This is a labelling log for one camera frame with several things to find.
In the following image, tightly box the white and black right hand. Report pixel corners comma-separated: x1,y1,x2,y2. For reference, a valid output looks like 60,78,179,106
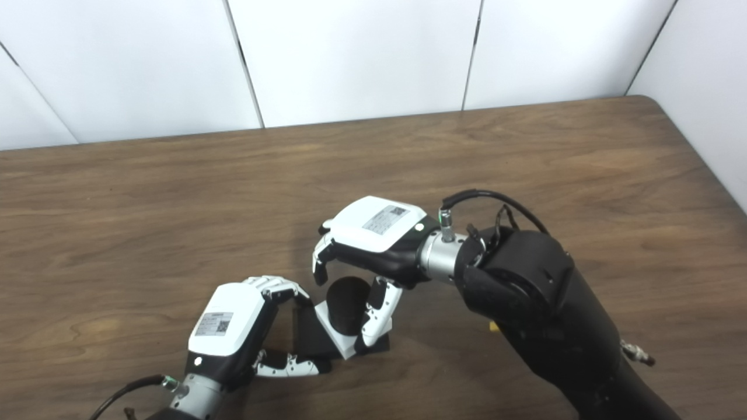
312,195,442,355

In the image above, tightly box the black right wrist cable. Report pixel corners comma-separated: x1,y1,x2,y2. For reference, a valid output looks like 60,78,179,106
440,189,553,243

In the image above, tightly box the white square piece with hole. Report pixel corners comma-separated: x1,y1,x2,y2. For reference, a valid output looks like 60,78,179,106
314,300,393,361

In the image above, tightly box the black peg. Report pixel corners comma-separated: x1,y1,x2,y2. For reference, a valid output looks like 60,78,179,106
292,276,391,358

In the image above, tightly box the white and black left hand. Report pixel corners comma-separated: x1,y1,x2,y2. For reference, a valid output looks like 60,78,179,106
185,275,332,393

